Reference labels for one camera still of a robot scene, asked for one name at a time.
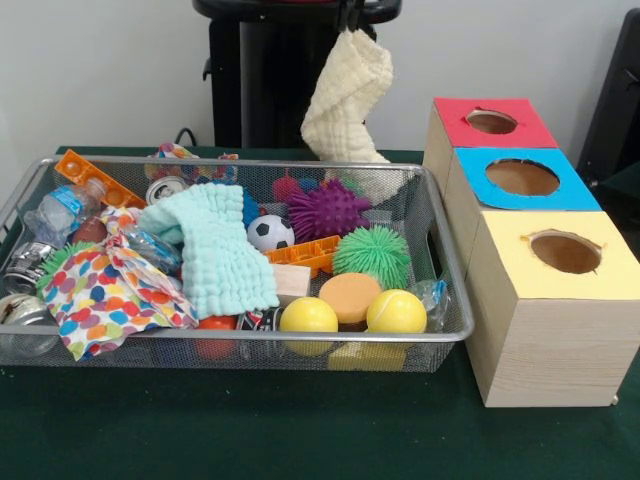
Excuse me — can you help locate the cream knitted cloth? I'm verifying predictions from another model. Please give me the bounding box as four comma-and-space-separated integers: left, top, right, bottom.
299, 29, 407, 205

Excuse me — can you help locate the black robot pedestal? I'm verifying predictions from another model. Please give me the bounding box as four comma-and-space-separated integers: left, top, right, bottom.
192, 0, 404, 150

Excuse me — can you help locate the small soccer ball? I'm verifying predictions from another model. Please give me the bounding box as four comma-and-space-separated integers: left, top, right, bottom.
246, 214, 296, 252

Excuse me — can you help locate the dark green cloth side table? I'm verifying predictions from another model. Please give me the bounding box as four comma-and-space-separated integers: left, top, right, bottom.
597, 162, 640, 216

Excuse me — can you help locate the orange round foam disc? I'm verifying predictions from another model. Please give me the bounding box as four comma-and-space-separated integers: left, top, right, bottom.
318, 273, 384, 324

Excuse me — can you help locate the yellow tennis ball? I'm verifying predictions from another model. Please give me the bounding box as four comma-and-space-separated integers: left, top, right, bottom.
366, 288, 429, 335

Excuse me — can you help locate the smooth yellow ball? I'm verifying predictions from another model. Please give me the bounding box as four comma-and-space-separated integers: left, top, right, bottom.
278, 296, 340, 335

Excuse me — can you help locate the multicolour spiky caterpillar toy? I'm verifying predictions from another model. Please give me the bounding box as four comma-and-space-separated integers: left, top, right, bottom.
272, 168, 364, 202

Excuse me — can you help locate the purple spiky toy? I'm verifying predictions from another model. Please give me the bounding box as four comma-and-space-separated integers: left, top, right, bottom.
286, 178, 373, 242

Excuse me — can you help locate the shallow mesh bin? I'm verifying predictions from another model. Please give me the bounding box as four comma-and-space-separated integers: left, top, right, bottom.
0, 155, 475, 374

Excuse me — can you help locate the wooden box with three holes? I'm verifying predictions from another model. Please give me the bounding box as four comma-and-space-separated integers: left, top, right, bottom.
423, 96, 640, 409

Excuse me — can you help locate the orange toy brick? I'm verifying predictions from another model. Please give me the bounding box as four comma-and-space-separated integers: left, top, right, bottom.
54, 149, 149, 211
262, 233, 344, 276

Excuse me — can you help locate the black cable loop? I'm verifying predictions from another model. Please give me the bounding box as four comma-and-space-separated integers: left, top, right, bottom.
172, 127, 201, 149

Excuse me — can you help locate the dark green tablecloth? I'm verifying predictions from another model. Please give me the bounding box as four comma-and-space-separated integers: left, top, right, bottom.
0, 144, 640, 480

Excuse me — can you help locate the colourful polka dot cloth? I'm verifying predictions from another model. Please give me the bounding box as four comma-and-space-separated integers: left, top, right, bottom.
42, 244, 199, 361
144, 142, 240, 182

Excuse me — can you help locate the green spiky toy with eyes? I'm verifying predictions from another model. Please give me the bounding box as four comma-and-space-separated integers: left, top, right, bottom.
35, 241, 101, 289

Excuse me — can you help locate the mint green cloth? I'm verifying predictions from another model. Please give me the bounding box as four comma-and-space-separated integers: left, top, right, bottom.
137, 182, 281, 321

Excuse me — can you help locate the black upright panel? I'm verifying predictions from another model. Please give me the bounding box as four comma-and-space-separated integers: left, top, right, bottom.
577, 7, 640, 176

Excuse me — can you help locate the plain wooden block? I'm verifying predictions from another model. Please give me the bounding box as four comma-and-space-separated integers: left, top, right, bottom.
271, 263, 312, 297

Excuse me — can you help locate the green spiky ball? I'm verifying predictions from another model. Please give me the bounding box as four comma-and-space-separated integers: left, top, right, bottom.
332, 224, 414, 291

